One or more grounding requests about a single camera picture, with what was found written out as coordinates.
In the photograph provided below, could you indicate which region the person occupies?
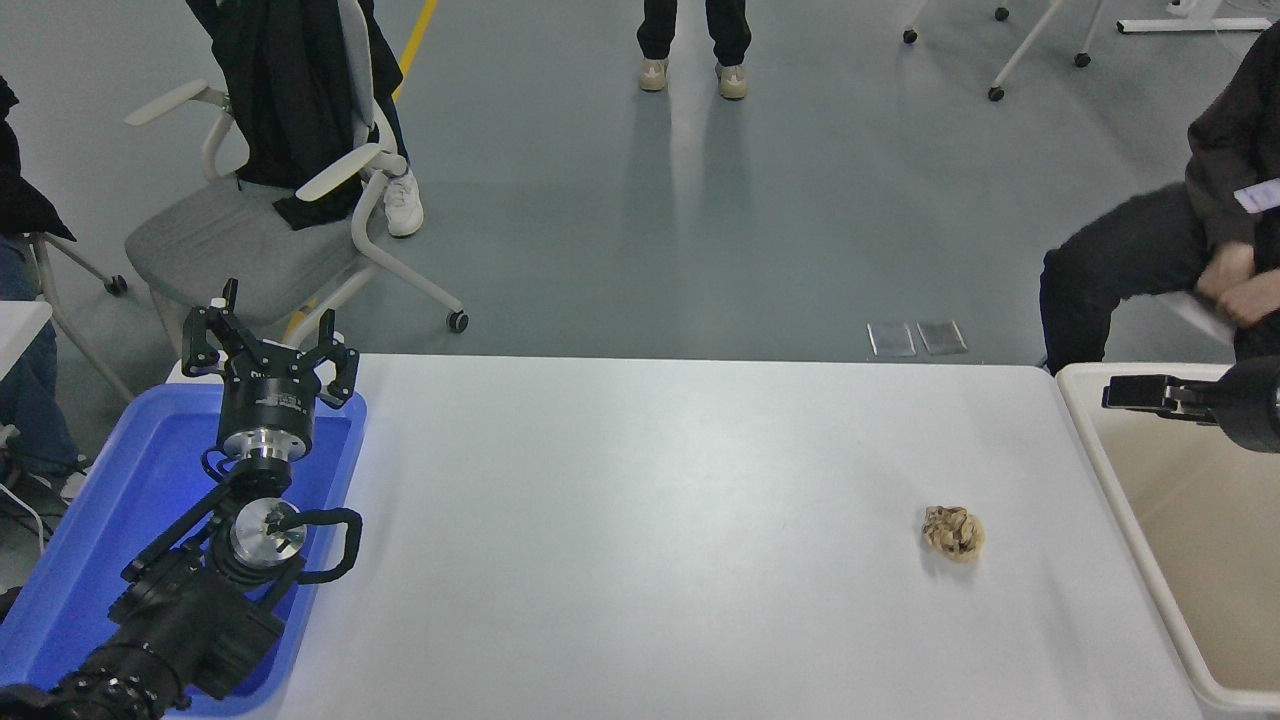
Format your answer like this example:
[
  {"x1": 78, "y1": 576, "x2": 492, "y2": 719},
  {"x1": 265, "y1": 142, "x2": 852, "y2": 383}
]
[
  {"x1": 0, "y1": 80, "x2": 83, "y2": 481},
  {"x1": 1038, "y1": 20, "x2": 1280, "y2": 376},
  {"x1": 374, "y1": 90, "x2": 425, "y2": 239},
  {"x1": 636, "y1": 0, "x2": 753, "y2": 101}
]

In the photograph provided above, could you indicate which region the blue plastic tray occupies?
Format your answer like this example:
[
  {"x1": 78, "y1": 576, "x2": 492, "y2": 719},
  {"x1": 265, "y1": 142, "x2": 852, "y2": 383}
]
[{"x1": 0, "y1": 382, "x2": 369, "y2": 719}]

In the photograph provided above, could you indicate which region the white caster frame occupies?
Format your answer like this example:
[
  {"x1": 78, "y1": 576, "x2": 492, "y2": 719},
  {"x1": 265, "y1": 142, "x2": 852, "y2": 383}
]
[{"x1": 902, "y1": 0, "x2": 1101, "y2": 103}]

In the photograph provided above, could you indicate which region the person's left hand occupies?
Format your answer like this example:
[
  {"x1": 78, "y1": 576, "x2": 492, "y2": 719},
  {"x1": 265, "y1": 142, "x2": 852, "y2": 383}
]
[{"x1": 1220, "y1": 270, "x2": 1280, "y2": 326}]

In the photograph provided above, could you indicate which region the large pale bin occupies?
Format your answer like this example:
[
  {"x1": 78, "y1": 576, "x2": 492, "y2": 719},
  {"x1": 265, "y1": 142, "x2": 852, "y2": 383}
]
[{"x1": 1056, "y1": 362, "x2": 1280, "y2": 717}]

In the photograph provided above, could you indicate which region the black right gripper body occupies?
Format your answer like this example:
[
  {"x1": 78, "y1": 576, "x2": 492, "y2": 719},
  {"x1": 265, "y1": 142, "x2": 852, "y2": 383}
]
[{"x1": 1216, "y1": 355, "x2": 1280, "y2": 453}]

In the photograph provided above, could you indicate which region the crumpled tan paper ball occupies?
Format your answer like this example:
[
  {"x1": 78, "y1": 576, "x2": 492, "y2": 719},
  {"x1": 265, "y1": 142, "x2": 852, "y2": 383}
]
[{"x1": 921, "y1": 505, "x2": 986, "y2": 563}]

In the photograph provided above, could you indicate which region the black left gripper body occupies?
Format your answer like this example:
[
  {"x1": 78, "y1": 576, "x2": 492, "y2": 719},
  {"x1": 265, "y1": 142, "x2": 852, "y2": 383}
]
[{"x1": 218, "y1": 343, "x2": 322, "y2": 439}]

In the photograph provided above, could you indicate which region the white side table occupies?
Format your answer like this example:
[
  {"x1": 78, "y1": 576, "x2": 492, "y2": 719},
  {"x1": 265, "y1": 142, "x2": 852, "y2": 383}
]
[{"x1": 0, "y1": 301, "x2": 53, "y2": 379}]

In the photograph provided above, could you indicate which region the black jacket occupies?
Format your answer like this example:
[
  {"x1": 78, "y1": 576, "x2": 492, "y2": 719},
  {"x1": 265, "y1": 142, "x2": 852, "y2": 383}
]
[{"x1": 187, "y1": 0, "x2": 405, "y2": 231}]

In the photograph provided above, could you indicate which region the white floor stand base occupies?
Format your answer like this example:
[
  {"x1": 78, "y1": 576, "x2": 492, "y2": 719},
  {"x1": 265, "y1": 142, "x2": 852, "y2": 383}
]
[{"x1": 1117, "y1": 0, "x2": 1276, "y2": 34}]

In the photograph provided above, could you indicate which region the person's right hand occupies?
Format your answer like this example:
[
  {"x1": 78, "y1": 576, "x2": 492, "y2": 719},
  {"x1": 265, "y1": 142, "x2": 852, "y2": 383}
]
[{"x1": 1195, "y1": 243, "x2": 1256, "y2": 301}]

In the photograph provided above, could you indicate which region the grey white office chair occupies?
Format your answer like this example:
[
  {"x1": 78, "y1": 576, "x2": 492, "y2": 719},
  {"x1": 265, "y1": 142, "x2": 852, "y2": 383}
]
[{"x1": 124, "y1": 0, "x2": 471, "y2": 356}]

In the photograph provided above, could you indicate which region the white chair with casters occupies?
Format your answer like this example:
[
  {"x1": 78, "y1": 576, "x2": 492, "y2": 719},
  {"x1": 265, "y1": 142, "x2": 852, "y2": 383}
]
[{"x1": 27, "y1": 235, "x2": 129, "y2": 401}]

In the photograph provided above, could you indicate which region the white seat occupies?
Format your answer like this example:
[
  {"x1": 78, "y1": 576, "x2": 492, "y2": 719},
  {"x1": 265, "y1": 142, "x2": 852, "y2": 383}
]
[{"x1": 1165, "y1": 290, "x2": 1236, "y2": 346}]

